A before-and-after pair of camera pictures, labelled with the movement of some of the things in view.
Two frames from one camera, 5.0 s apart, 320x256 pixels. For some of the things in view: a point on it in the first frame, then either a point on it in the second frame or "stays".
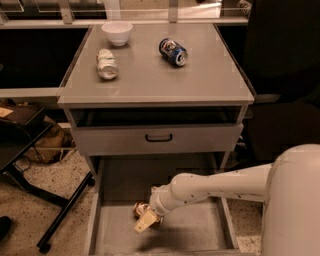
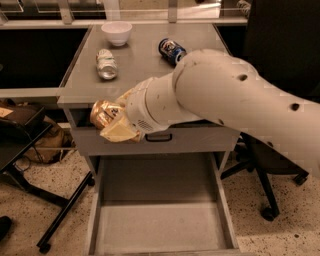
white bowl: (117, 31) stays
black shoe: (5, 226) stays
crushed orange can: (140, 209) -> (103, 114)
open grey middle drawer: (204, 227) stays
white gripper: (158, 201) -> (138, 106)
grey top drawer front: (137, 139) stays
